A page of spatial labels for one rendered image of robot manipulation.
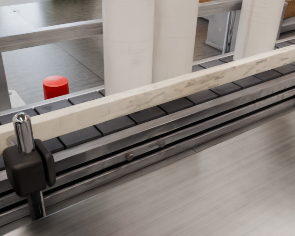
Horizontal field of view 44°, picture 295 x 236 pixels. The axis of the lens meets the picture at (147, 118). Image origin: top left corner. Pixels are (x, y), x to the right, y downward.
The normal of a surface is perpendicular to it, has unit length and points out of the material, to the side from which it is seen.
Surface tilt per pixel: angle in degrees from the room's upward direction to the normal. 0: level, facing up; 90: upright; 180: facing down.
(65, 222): 0
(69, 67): 0
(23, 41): 90
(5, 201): 90
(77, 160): 90
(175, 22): 90
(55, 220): 0
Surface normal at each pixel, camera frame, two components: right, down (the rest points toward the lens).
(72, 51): 0.04, -0.85
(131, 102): 0.57, 0.44
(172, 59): 0.01, 0.52
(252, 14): -0.69, 0.36
